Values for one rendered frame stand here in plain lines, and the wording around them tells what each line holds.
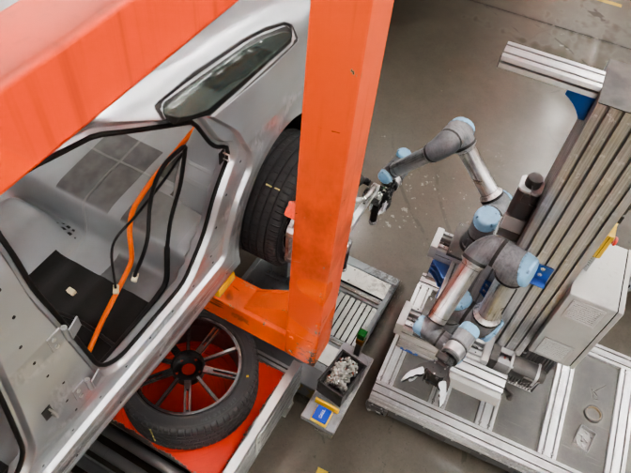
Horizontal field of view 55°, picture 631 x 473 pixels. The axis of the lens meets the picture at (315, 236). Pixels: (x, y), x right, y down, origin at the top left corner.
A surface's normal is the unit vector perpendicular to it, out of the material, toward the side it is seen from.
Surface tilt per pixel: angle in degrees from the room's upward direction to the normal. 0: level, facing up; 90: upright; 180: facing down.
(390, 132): 0
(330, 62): 90
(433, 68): 0
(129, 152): 6
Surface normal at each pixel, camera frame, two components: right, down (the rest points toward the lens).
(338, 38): -0.47, 0.67
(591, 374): 0.07, -0.61
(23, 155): 0.87, 0.42
